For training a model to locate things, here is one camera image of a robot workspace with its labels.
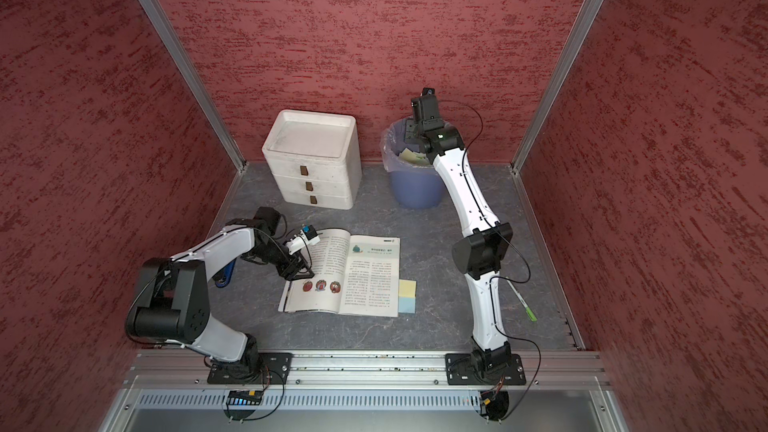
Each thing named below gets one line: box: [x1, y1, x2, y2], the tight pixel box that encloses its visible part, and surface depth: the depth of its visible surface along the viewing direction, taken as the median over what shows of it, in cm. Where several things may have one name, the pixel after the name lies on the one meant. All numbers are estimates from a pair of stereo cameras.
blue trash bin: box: [382, 118, 445, 209], surface depth 96 cm
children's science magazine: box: [278, 229, 401, 318], surface depth 89 cm
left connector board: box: [226, 390, 263, 405], surface depth 73 cm
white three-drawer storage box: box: [262, 109, 363, 210], surface depth 99 cm
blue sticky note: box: [398, 296, 416, 313], surface depth 87 cm
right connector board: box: [480, 390, 509, 421], surface depth 73 cm
